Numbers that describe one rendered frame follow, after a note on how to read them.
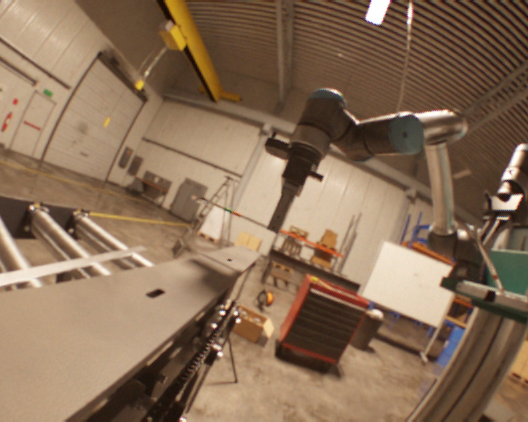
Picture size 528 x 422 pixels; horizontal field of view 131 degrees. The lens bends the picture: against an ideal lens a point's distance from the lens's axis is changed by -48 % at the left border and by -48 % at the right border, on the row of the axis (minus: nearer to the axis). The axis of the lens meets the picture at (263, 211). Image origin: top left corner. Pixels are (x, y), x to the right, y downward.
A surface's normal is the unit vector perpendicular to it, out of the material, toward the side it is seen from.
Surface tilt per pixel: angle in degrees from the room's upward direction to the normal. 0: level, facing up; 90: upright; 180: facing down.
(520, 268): 90
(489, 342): 90
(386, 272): 90
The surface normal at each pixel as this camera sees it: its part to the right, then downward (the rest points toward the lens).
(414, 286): -0.45, -0.26
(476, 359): -0.91, -0.40
